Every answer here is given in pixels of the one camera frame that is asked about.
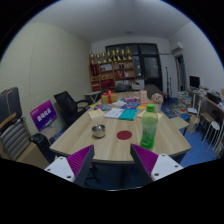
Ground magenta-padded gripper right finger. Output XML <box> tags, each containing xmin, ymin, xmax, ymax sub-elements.
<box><xmin>129</xmin><ymin>143</ymin><xmax>184</xmax><ymax>186</ymax></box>

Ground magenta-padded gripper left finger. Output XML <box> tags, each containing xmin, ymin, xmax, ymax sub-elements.
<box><xmin>44</xmin><ymin>144</ymin><xmax>96</xmax><ymax>187</ymax></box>

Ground green tea drink bottle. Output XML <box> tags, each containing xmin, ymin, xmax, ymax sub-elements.
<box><xmin>139</xmin><ymin>103</ymin><xmax>159</xmax><ymax>152</ymax></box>

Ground flat round red coaster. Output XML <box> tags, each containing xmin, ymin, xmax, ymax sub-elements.
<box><xmin>116</xmin><ymin>129</ymin><xmax>133</xmax><ymax>141</ymax></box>

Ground small metal cup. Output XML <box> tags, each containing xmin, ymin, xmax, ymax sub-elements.
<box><xmin>91</xmin><ymin>124</ymin><xmax>107</xmax><ymax>139</ymax></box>

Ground black bag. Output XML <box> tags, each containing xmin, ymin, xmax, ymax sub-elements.
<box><xmin>29</xmin><ymin>132</ymin><xmax>57</xmax><ymax>164</ymax></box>

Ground large beige book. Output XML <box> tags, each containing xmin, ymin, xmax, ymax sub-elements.
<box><xmin>136</xmin><ymin>109</ymin><xmax>164</xmax><ymax>120</ymax></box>

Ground teal book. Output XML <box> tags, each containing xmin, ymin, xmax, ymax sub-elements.
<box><xmin>118</xmin><ymin>108</ymin><xmax>138</xmax><ymax>121</ymax></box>

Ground small beige notebook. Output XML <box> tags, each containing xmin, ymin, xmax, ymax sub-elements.
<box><xmin>87</xmin><ymin>108</ymin><xmax>105</xmax><ymax>121</ymax></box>

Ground blue book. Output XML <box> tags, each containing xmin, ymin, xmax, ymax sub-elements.
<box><xmin>93</xmin><ymin>103</ymin><xmax>113</xmax><ymax>112</ymax></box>
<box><xmin>120</xmin><ymin>102</ymin><xmax>141</xmax><ymax>110</ymax></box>

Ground white booklet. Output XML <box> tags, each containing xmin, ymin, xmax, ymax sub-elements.
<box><xmin>103</xmin><ymin>107</ymin><xmax>126</xmax><ymax>120</ymax></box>

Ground black office chair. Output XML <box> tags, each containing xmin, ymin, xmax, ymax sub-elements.
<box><xmin>53</xmin><ymin>90</ymin><xmax>91</xmax><ymax>128</ymax></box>

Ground brown paper bag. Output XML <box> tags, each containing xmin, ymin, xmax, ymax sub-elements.
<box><xmin>187</xmin><ymin>114</ymin><xmax>201</xmax><ymax>134</ymax></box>

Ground purple sign board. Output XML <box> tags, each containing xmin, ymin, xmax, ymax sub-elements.
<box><xmin>29</xmin><ymin>99</ymin><xmax>58</xmax><ymax>132</ymax></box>

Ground potted pink flowers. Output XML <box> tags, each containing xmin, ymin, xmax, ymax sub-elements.
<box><xmin>150</xmin><ymin>92</ymin><xmax>164</xmax><ymax>113</ymax></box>

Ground pink flat box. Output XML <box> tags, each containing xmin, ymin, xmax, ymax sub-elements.
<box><xmin>123</xmin><ymin>96</ymin><xmax>140</xmax><ymax>103</ymax></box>

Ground standing beige card box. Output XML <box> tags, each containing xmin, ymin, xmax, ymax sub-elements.
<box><xmin>139</xmin><ymin>89</ymin><xmax>149</xmax><ymax>105</ymax></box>

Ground yellow gift box, red ribbon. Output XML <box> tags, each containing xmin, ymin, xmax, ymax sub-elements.
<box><xmin>100</xmin><ymin>90</ymin><xmax>119</xmax><ymax>105</ymax></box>

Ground pile of books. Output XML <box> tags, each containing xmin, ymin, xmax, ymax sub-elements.
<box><xmin>176</xmin><ymin>90</ymin><xmax>193</xmax><ymax>116</ymax></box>

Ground striped cushioned wooden chair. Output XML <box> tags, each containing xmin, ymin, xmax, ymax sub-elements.
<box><xmin>0</xmin><ymin>87</ymin><xmax>51</xmax><ymax>169</ymax></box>

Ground white round stool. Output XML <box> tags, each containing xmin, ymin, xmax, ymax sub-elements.
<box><xmin>203</xmin><ymin>120</ymin><xmax>221</xmax><ymax>144</ymax></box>

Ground black tripod stand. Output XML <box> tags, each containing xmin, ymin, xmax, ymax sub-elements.
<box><xmin>164</xmin><ymin>66</ymin><xmax>174</xmax><ymax>98</ymax></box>

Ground wooden side desk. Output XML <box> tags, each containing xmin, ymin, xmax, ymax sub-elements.
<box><xmin>186</xmin><ymin>88</ymin><xmax>224</xmax><ymax>158</ymax></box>

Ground black computer monitor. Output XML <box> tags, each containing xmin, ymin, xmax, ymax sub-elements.
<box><xmin>188</xmin><ymin>75</ymin><xmax>201</xmax><ymax>89</ymax></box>

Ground wooden shelf unit with trophies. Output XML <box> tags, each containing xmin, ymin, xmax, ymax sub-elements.
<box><xmin>88</xmin><ymin>46</ymin><xmax>137</xmax><ymax>92</ymax></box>

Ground black framed glass door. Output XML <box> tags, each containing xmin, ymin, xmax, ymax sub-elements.
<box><xmin>105</xmin><ymin>43</ymin><xmax>164</xmax><ymax>91</ymax></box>

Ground white wall air conditioner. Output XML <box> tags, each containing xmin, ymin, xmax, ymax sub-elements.
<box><xmin>171</xmin><ymin>41</ymin><xmax>185</xmax><ymax>54</ymax></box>

